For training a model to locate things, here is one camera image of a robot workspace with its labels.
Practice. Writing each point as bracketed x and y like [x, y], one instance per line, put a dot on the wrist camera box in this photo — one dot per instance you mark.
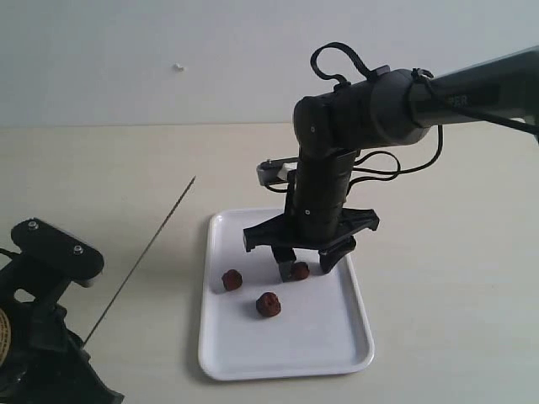
[275, 171]
[58, 250]

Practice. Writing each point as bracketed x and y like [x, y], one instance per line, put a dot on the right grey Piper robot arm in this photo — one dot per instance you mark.
[337, 131]

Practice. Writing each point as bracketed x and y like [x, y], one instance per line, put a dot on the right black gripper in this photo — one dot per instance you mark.
[332, 235]

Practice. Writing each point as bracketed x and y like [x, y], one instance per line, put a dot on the dried red date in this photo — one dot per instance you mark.
[232, 280]
[268, 305]
[299, 271]

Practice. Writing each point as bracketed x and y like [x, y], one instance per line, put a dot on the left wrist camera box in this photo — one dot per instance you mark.
[58, 250]

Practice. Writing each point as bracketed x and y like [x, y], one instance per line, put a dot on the white plastic tray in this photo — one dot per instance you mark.
[322, 328]

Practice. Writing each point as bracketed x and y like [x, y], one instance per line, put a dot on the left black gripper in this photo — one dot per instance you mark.
[42, 361]

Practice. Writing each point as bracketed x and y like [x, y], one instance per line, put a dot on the dried red date front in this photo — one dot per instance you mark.
[268, 305]

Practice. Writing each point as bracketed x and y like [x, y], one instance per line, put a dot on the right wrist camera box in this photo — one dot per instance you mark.
[275, 171]

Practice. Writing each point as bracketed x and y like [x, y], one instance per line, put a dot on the thin metal skewer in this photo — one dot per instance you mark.
[138, 261]

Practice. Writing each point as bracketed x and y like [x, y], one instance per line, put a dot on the small white wall hook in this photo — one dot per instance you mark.
[179, 67]

